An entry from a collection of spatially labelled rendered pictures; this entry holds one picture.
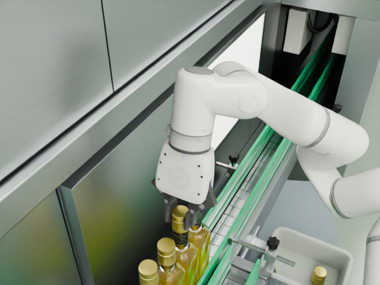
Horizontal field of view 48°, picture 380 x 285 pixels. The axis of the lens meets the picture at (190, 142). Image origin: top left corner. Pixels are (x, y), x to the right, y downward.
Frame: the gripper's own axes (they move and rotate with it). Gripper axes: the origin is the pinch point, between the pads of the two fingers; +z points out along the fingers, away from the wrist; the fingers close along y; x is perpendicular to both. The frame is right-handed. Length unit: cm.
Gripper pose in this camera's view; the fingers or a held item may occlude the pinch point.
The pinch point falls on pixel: (180, 214)
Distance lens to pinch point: 82.6
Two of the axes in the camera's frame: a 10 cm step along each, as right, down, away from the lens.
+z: -1.2, 9.0, 4.3
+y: 8.8, 2.9, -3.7
